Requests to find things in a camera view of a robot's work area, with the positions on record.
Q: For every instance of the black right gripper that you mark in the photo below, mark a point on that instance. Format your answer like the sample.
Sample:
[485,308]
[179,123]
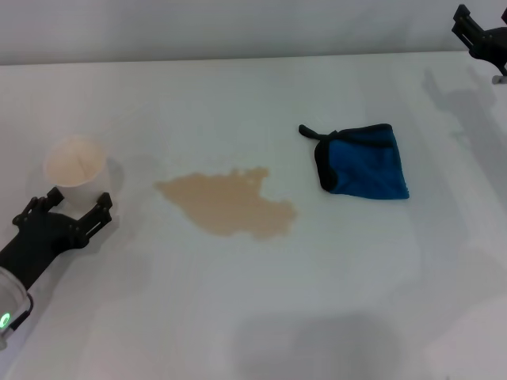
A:
[493,45]

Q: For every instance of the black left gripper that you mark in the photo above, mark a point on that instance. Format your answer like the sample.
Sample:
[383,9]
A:
[39,241]

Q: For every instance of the white paper cup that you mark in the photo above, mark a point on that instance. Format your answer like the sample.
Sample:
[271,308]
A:
[77,166]

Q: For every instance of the blue rag with black trim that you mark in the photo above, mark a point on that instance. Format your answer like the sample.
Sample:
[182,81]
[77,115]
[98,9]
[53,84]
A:
[364,170]

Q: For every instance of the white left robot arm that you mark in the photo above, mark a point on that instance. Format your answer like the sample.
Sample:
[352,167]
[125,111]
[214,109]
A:
[10,301]

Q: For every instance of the brown liquid spill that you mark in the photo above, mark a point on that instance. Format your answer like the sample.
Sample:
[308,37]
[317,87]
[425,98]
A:
[229,204]

